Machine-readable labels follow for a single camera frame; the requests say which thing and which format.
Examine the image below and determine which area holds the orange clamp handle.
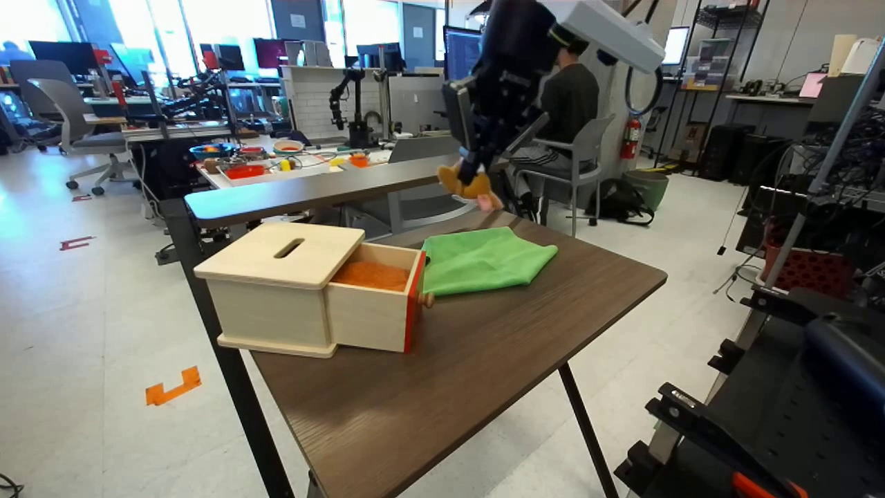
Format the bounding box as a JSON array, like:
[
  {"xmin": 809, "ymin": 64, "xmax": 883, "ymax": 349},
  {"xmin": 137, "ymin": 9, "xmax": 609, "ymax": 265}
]
[{"xmin": 730, "ymin": 471, "xmax": 809, "ymax": 498}]

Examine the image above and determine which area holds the small dark monitor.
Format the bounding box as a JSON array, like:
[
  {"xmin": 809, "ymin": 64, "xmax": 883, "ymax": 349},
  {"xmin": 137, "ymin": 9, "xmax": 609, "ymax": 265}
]
[{"xmin": 24, "ymin": 39, "xmax": 97, "ymax": 77}]

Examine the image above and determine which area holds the grey desk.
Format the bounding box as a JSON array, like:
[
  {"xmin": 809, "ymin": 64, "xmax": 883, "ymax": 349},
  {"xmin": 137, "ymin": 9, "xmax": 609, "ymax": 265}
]
[{"xmin": 180, "ymin": 149, "xmax": 464, "ymax": 228}]

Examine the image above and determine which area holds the white table with toys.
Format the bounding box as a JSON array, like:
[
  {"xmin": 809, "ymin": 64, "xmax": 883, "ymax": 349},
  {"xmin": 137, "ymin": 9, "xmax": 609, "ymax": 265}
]
[{"xmin": 193, "ymin": 136, "xmax": 397, "ymax": 190}]

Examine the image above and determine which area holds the grey office swivel chair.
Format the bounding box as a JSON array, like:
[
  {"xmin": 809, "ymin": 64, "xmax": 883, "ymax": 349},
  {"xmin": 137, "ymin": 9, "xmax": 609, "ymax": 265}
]
[{"xmin": 7, "ymin": 59, "xmax": 141, "ymax": 200}]

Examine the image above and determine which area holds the grey chair with metal legs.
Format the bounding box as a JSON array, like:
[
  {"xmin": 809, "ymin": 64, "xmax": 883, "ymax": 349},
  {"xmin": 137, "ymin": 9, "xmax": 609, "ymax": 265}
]
[{"xmin": 509, "ymin": 114, "xmax": 620, "ymax": 237}]

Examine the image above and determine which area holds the black robot mount base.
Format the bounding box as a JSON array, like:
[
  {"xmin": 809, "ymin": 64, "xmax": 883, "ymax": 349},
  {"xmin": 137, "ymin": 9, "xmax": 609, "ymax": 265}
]
[{"xmin": 613, "ymin": 286, "xmax": 885, "ymax": 498}]

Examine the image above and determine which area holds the red fire extinguisher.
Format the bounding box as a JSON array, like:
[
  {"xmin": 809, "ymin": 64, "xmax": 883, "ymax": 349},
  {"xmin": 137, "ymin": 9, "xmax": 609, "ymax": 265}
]
[{"xmin": 616, "ymin": 116, "xmax": 648, "ymax": 163}]

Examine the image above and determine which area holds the metal shelf rack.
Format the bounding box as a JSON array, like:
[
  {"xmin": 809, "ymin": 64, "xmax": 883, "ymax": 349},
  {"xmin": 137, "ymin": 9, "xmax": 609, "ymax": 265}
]
[{"xmin": 659, "ymin": 0, "xmax": 768, "ymax": 170}]

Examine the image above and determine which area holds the orange floor marker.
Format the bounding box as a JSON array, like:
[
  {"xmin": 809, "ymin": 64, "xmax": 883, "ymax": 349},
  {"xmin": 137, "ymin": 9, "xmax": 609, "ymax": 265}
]
[{"xmin": 144, "ymin": 366, "xmax": 204, "ymax": 410}]

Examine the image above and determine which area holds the aluminium pole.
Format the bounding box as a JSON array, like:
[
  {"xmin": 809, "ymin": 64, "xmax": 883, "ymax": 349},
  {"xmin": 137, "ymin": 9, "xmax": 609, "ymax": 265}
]
[{"xmin": 762, "ymin": 39, "xmax": 885, "ymax": 288}]

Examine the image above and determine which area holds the black table leg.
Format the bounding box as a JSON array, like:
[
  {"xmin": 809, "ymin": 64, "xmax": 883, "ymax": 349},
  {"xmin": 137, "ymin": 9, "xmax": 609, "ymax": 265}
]
[
  {"xmin": 556, "ymin": 360, "xmax": 623, "ymax": 498},
  {"xmin": 219, "ymin": 340, "xmax": 299, "ymax": 498}
]

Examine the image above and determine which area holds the green cloth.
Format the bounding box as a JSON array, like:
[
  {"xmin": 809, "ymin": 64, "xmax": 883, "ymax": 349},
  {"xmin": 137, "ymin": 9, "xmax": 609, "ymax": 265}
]
[{"xmin": 419, "ymin": 223, "xmax": 560, "ymax": 298}]

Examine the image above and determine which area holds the large computer monitor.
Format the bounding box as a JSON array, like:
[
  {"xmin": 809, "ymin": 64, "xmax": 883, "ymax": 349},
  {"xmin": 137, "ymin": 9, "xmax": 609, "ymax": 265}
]
[{"xmin": 443, "ymin": 24, "xmax": 486, "ymax": 87}]

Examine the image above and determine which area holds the wooden box with slot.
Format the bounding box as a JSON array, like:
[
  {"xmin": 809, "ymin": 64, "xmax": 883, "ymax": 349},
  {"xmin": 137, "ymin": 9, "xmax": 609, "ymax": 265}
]
[{"xmin": 190, "ymin": 222, "xmax": 367, "ymax": 360}]

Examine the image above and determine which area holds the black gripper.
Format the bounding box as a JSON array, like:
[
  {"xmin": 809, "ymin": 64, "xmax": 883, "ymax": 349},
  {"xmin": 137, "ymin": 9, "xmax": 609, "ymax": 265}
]
[{"xmin": 448, "ymin": 0, "xmax": 560, "ymax": 187}]

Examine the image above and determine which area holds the red perforated crate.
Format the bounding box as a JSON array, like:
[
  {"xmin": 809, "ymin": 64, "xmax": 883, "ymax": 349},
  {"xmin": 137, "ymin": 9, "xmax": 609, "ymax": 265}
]
[{"xmin": 761, "ymin": 244, "xmax": 854, "ymax": 298}]

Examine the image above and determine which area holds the small orange plush doll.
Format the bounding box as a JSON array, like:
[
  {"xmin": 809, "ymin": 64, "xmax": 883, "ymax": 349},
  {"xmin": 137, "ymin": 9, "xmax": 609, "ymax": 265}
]
[{"xmin": 437, "ymin": 163, "xmax": 505, "ymax": 217}]

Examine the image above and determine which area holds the green bag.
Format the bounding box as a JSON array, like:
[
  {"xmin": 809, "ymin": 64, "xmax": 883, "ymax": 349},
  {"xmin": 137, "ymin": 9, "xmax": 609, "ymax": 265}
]
[{"xmin": 624, "ymin": 167, "xmax": 672, "ymax": 219}]

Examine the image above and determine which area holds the seated person in dark shirt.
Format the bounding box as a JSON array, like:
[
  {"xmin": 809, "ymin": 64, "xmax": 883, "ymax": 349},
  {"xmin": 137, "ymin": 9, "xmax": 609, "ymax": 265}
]
[{"xmin": 513, "ymin": 33, "xmax": 603, "ymax": 201}]

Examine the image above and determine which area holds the wooden drawer with orange inside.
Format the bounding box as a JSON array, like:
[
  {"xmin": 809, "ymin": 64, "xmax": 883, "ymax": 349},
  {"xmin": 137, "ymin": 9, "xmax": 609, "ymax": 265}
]
[{"xmin": 325, "ymin": 240, "xmax": 437, "ymax": 356}]

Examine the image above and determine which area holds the red tray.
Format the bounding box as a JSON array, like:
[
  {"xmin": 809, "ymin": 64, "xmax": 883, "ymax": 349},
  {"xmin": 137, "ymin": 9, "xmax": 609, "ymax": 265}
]
[{"xmin": 223, "ymin": 161, "xmax": 270, "ymax": 182}]

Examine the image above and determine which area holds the black backpack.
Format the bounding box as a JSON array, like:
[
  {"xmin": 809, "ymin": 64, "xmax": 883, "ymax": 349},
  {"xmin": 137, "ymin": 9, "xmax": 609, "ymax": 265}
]
[{"xmin": 596, "ymin": 174, "xmax": 650, "ymax": 228}]

